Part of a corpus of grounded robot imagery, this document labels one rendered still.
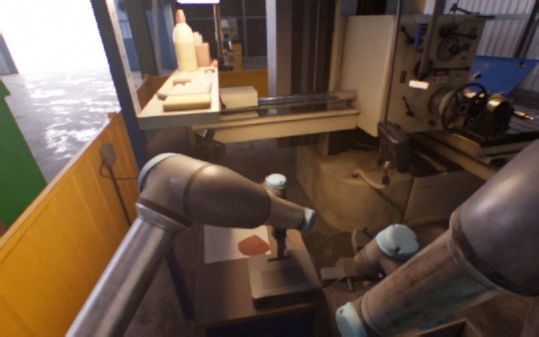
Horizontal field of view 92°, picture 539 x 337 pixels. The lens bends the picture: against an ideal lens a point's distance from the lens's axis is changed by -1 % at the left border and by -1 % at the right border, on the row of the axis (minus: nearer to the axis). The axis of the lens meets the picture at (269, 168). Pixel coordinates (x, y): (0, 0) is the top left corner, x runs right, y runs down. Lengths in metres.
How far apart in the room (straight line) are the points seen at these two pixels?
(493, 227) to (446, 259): 0.07
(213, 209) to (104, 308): 0.24
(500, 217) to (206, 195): 0.39
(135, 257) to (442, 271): 0.46
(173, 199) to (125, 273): 0.15
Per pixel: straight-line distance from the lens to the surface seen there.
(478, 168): 3.08
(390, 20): 2.14
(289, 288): 1.09
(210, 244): 1.37
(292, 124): 2.22
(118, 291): 0.56
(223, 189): 0.48
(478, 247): 0.30
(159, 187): 0.54
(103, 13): 0.65
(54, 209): 1.63
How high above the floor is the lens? 1.89
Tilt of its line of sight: 29 degrees down
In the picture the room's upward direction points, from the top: 1 degrees counter-clockwise
